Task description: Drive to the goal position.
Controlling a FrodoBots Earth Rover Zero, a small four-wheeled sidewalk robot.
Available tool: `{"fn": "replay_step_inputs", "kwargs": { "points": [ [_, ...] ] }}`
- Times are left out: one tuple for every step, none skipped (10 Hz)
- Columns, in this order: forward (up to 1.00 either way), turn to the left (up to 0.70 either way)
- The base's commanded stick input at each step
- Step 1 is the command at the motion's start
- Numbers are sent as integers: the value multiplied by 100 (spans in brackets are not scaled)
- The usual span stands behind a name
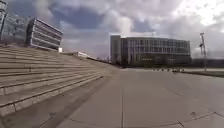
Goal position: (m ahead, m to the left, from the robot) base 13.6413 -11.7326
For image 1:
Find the low white building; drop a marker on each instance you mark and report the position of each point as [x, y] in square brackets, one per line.
[79, 54]

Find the large glass-fronted building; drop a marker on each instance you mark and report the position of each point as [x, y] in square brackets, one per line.
[151, 50]

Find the grey concrete slab plaza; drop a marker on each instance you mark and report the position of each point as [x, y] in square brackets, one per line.
[146, 96]

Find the striped building with horizontal bands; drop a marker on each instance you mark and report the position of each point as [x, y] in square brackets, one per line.
[44, 34]

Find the wide concrete stairs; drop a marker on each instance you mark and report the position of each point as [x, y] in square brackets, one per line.
[36, 71]

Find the lamp pole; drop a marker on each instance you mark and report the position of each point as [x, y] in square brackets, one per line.
[203, 50]

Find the distant row of trees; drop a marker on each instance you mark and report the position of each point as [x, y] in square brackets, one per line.
[208, 62]

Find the raised grass strip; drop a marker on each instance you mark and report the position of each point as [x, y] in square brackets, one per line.
[210, 72]

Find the tall glass building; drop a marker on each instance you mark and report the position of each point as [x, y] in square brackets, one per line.
[7, 26]

